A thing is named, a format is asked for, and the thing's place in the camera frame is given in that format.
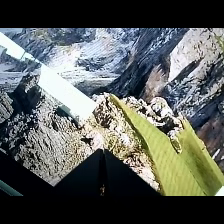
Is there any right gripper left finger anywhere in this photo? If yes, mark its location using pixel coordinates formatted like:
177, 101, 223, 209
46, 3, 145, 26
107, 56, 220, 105
54, 148, 105, 197

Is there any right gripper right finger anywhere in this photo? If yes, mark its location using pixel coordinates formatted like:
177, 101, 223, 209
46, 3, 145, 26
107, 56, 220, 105
103, 149, 162, 197

